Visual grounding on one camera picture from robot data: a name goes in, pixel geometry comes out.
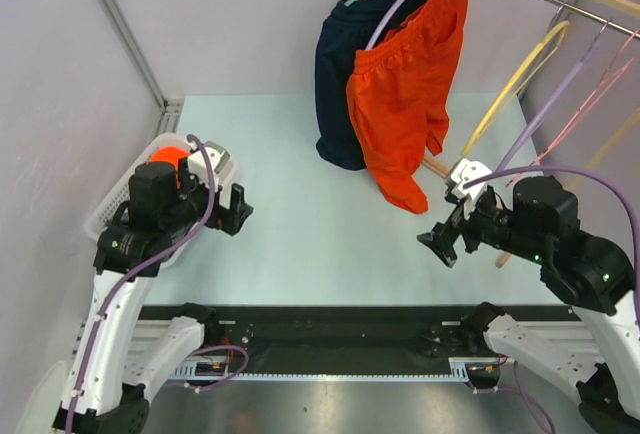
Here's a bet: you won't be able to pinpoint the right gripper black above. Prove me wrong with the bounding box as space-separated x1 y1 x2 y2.
416 184 545 265

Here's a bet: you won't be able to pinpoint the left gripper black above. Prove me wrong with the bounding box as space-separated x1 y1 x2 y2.
162 156 252 234

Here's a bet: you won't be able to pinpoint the orange shorts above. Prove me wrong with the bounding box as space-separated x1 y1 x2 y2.
346 0 468 214

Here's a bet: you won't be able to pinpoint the purple notched hanger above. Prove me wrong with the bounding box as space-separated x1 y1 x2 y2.
365 0 407 51

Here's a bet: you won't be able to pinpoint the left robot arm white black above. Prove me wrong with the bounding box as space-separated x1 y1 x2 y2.
53 153 253 433

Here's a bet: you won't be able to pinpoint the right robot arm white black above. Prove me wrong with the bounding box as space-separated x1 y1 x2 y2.
417 176 639 433

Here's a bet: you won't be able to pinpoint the yellow hanger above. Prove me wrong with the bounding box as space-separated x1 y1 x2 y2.
461 20 571 157

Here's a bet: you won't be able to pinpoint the navy blue shorts hanging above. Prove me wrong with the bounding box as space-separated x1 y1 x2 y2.
314 0 396 171

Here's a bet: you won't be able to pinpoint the pink hanger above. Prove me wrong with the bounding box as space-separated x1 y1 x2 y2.
530 30 639 170

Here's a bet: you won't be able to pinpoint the white laundry basket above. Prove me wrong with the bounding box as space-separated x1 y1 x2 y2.
84 133 237 242

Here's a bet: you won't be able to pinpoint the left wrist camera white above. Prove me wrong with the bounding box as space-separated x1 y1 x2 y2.
187 140 235 189

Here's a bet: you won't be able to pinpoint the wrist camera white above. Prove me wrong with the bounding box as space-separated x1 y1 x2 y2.
187 140 235 189
444 158 492 218

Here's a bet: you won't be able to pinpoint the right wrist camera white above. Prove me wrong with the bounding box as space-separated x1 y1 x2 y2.
444 158 492 218

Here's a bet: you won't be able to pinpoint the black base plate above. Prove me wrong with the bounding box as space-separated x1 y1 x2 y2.
139 303 586 390

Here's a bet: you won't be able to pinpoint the white cable duct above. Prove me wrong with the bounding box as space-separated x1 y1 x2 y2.
166 357 505 387

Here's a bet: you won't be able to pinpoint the aluminium frame post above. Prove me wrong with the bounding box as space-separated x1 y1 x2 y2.
97 0 167 112

